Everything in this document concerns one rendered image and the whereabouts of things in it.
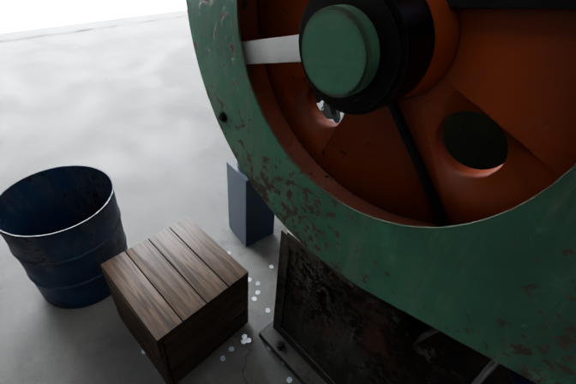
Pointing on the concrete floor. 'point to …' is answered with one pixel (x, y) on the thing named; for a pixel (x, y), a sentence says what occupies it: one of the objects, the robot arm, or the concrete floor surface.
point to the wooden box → (178, 297)
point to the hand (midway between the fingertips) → (339, 120)
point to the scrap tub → (64, 231)
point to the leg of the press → (357, 332)
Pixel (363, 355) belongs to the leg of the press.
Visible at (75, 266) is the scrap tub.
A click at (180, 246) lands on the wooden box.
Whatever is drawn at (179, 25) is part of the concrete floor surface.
